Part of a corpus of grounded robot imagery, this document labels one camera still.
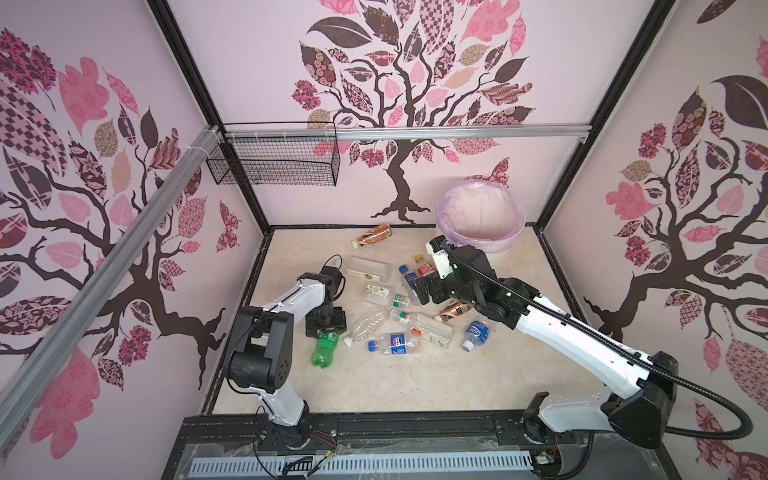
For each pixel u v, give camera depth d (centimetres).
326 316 77
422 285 65
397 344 83
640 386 40
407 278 100
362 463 70
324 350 85
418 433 75
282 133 90
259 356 46
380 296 95
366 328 92
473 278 54
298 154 95
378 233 113
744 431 37
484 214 100
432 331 87
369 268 107
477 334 85
